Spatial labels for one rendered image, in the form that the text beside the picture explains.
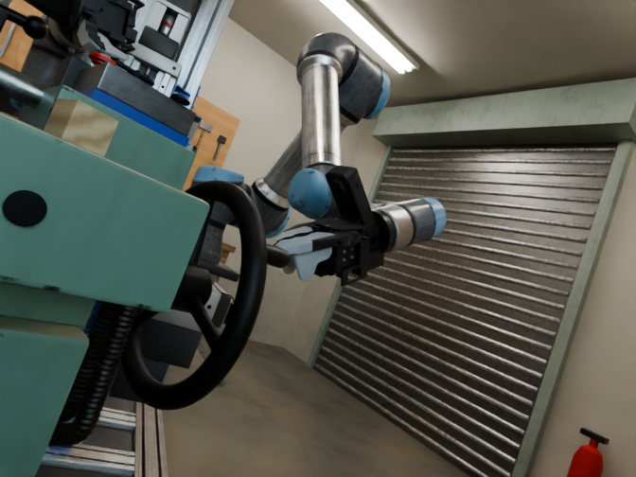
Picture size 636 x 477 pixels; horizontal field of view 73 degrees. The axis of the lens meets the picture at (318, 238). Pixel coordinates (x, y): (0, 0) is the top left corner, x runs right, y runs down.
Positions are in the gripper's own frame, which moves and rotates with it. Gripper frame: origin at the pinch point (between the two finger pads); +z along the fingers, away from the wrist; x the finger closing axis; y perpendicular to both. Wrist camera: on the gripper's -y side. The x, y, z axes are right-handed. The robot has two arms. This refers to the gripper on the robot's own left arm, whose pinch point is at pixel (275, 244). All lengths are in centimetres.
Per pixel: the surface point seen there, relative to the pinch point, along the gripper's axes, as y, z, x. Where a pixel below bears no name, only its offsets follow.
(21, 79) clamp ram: -19.2, 23.1, 6.3
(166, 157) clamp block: -11.8, 13.0, 0.4
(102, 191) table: -12.9, 25.7, -22.7
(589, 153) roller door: 11, -300, 50
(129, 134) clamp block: -14.2, 16.3, 0.4
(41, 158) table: -14.4, 27.7, -22.7
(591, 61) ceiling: -46, -286, 54
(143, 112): -16.2, 14.3, 1.6
